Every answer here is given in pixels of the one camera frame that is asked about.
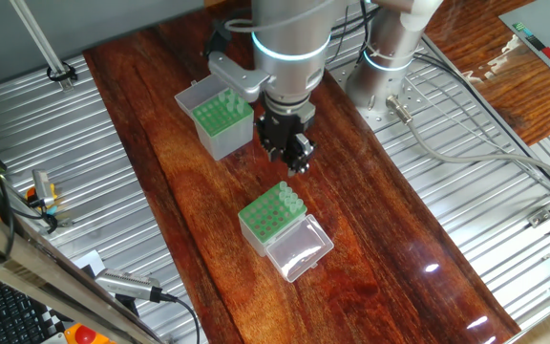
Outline black camera stand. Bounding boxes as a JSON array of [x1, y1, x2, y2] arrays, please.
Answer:
[[115, 293, 140, 319]]

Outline scuffed brown wooden board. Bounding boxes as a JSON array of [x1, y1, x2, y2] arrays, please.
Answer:
[[427, 0, 550, 147]]

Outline long silver depth camera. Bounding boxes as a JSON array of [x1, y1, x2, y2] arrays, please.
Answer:
[[94, 267, 164, 303]]

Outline aluminium corner bracket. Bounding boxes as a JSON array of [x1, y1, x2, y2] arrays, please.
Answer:
[[527, 208, 550, 228]]

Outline black camera cable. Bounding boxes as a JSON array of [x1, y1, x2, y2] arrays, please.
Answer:
[[159, 291, 202, 344]]

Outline low green rack tip box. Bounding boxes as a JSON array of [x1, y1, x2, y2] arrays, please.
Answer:
[[237, 180, 335, 283]]

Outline aluminium pole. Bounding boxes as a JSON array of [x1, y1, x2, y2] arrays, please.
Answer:
[[9, 0, 74, 93]]

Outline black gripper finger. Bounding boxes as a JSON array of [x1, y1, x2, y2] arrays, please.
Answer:
[[265, 142, 284, 164], [286, 134, 317, 178]]

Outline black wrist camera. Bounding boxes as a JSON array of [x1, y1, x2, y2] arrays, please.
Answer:
[[202, 18, 233, 58]]

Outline orange yellow plastic object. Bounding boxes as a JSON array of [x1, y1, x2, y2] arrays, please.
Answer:
[[25, 183, 60, 216]]

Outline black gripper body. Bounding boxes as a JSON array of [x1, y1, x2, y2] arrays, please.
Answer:
[[257, 113, 316, 150]]

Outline tall translucent green tip box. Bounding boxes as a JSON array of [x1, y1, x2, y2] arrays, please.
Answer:
[[174, 72, 255, 161]]

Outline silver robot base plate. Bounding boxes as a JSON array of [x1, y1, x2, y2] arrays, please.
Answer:
[[331, 56, 436, 133]]

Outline yellow button box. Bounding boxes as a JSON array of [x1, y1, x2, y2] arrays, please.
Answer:
[[63, 322, 116, 344]]

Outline glossy brown wooden board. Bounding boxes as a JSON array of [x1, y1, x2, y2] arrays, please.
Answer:
[[82, 0, 522, 344]]

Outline steel frame bar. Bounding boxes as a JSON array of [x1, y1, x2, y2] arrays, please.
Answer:
[[0, 188, 166, 344]]

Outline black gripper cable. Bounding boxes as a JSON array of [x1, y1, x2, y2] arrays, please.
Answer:
[[327, 4, 382, 43]]

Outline black keyboard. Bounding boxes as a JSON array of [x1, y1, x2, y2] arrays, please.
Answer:
[[0, 271, 66, 344]]

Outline small silver camera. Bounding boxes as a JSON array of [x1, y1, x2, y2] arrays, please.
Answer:
[[32, 169, 56, 209]]

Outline white paper sheet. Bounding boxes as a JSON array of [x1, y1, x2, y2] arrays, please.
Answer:
[[74, 248, 107, 278]]

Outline grey cable with metal plug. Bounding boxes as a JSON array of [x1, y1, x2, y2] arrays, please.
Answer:
[[384, 94, 550, 188]]

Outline thin black cable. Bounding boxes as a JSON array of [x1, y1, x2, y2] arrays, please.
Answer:
[[412, 51, 550, 197]]

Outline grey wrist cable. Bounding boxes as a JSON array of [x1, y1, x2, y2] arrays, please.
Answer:
[[224, 0, 338, 34]]

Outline black cable loop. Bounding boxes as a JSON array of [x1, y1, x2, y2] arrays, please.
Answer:
[[46, 61, 79, 83]]

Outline red emergency stop button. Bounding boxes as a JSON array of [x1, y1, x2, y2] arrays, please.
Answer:
[[74, 324, 98, 344]]

